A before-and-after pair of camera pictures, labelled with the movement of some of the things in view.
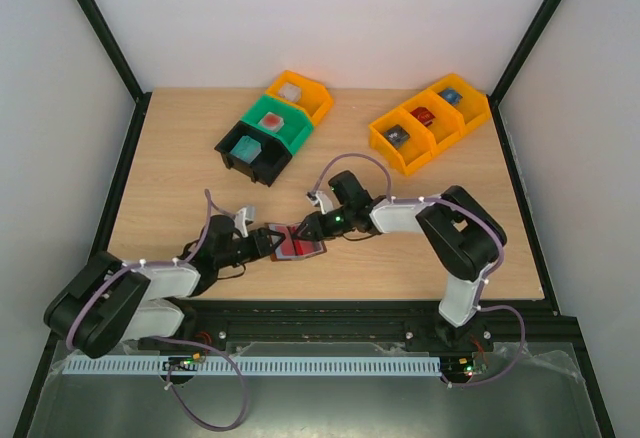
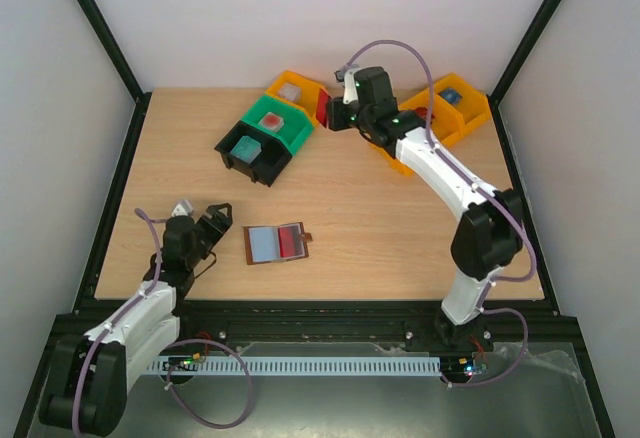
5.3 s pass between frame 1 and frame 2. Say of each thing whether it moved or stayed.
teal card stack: stayed
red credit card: moved
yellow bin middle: stayed
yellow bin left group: stayed
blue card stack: stayed
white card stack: stayed
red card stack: stayed
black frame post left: stayed
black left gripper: moved
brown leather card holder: moved
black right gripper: moved
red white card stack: stayed
